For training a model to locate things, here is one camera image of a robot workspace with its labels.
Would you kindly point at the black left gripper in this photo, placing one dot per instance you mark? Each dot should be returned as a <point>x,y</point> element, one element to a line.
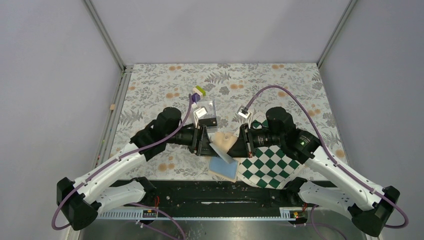
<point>201,136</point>

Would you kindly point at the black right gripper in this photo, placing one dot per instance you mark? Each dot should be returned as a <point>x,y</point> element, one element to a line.
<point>243,148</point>

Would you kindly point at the clear plastic card box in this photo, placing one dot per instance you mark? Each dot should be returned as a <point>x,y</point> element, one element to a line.
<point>205,114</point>

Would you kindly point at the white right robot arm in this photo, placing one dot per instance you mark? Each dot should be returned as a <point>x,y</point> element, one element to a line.
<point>368,205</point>

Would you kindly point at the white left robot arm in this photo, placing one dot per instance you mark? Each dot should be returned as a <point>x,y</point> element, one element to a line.
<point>78,203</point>

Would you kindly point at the green white chessboard mat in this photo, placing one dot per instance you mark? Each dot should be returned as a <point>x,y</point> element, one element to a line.
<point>270,168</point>

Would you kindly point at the green white purple blocks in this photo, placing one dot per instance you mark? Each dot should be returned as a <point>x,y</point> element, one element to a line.
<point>198,94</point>

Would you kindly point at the floral table mat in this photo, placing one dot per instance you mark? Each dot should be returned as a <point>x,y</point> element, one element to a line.
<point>297,87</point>

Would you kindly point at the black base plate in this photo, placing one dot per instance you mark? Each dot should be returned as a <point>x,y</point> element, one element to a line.
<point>222,200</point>

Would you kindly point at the aluminium frame rail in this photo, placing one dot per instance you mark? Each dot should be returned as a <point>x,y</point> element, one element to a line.
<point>115,109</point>

